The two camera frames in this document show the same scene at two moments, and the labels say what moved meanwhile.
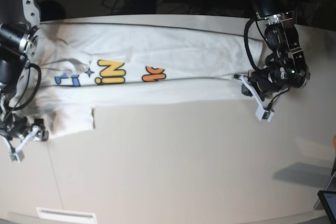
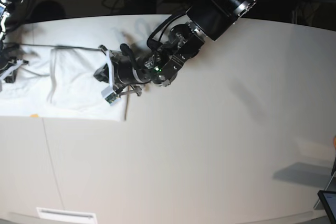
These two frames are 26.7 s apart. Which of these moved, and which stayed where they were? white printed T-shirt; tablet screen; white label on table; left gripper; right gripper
Moved: right gripper; white printed T-shirt; left gripper
Stayed: tablet screen; white label on table
